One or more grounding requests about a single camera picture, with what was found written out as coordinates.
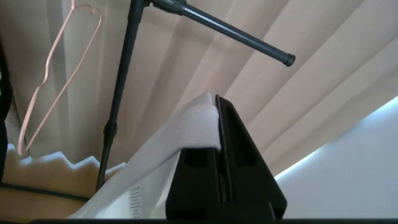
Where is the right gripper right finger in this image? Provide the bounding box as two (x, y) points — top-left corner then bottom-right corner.
(215, 94), (288, 220)

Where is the white garment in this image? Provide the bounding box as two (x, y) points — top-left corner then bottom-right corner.
(68, 91), (223, 220)

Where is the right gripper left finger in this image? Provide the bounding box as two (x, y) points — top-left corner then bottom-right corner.
(165, 147), (223, 220)

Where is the beige curtain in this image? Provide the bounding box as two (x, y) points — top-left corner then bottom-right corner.
(0, 0), (398, 175)

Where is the pink clothes hanger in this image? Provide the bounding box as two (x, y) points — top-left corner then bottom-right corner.
(17, 3), (103, 156)

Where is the black clothes rack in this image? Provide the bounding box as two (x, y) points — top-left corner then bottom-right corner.
(0, 0), (297, 202)

